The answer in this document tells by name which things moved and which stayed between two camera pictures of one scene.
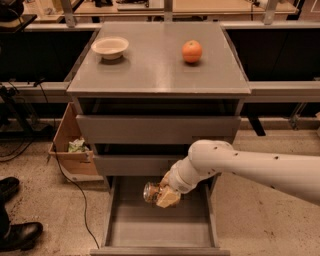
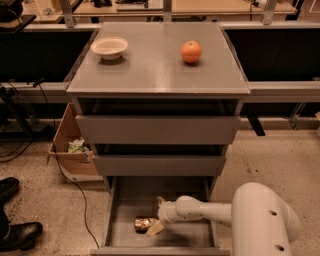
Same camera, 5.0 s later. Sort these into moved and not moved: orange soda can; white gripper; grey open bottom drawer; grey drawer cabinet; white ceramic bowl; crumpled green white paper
Moved: orange soda can; white gripper
Not moved: crumpled green white paper; grey open bottom drawer; white ceramic bowl; grey drawer cabinet
